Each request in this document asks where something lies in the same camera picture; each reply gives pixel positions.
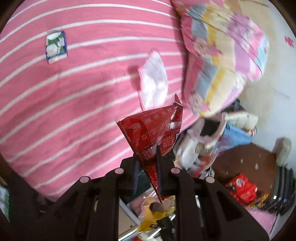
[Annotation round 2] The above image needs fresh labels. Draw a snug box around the red snack wrapper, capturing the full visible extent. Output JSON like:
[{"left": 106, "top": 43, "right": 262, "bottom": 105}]
[{"left": 116, "top": 93, "right": 184, "bottom": 201}]

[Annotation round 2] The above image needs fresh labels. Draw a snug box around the white pink frilly cloth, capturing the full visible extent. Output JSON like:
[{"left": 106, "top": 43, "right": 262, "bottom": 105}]
[{"left": 137, "top": 50, "right": 169, "bottom": 111}]

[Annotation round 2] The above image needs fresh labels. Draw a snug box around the blue white tissue pack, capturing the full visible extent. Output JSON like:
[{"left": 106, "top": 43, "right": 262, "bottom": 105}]
[{"left": 46, "top": 31, "right": 68, "bottom": 64}]

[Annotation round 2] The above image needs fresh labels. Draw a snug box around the red plastic bag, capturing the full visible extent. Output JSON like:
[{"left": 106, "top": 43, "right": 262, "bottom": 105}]
[{"left": 225, "top": 173, "right": 258, "bottom": 206}]

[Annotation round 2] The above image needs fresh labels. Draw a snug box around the yellow snack wrapper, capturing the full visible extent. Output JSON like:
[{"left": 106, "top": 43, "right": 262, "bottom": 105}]
[{"left": 138, "top": 195, "right": 176, "bottom": 232}]

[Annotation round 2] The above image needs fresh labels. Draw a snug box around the blue towel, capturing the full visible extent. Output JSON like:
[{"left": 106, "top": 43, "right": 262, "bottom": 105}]
[{"left": 215, "top": 123, "right": 253, "bottom": 152}]

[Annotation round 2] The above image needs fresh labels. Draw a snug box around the pink white striped bed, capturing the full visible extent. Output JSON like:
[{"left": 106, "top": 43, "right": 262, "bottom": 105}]
[{"left": 1, "top": 1, "right": 187, "bottom": 200}]

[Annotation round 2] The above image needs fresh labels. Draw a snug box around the colourful patchwork quilt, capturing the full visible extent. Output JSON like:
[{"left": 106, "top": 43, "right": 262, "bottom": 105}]
[{"left": 172, "top": 1, "right": 269, "bottom": 117}]

